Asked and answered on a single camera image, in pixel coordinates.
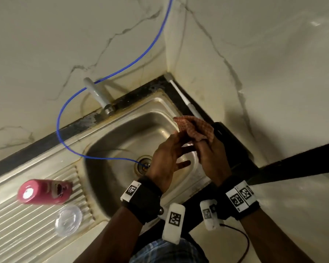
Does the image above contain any person's right forearm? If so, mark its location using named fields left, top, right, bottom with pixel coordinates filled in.
left=240, top=208, right=316, bottom=263

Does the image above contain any white bottle brush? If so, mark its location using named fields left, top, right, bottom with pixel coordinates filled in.
left=164, top=73, right=205, bottom=121

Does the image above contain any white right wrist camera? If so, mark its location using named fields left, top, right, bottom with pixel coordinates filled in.
left=199, top=199, right=220, bottom=231

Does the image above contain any person's left forearm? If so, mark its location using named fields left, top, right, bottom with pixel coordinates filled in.
left=72, top=206, right=143, bottom=263

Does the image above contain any metal faucet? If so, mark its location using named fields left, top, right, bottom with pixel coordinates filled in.
left=83, top=77, right=116, bottom=117

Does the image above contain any thin blue tube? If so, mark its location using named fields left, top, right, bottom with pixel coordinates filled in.
left=57, top=0, right=175, bottom=169

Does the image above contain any person's right hand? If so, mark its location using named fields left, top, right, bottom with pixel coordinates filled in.
left=197, top=135, right=233, bottom=187

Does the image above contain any blue plaid clothing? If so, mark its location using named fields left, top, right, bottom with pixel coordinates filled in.
left=129, top=238, right=209, bottom=263

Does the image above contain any clear plastic lid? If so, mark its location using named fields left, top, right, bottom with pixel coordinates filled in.
left=54, top=204, right=83, bottom=237

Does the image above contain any black right wrist band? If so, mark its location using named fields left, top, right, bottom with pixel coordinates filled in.
left=215, top=175, right=261, bottom=221

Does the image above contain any pink steel tumbler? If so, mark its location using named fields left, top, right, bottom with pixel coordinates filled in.
left=17, top=179, right=73, bottom=205

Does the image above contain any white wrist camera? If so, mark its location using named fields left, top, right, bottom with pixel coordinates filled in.
left=162, top=203, right=186, bottom=245
left=199, top=199, right=220, bottom=231

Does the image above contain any person's left hand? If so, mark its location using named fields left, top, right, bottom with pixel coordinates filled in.
left=145, top=131, right=196, bottom=194

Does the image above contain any stainless steel sink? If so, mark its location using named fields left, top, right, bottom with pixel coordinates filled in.
left=0, top=89, right=212, bottom=263

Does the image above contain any thin black right camera cable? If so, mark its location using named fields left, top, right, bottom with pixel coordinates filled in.
left=219, top=223, right=250, bottom=263

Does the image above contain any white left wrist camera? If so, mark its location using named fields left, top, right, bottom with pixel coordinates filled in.
left=162, top=203, right=186, bottom=245

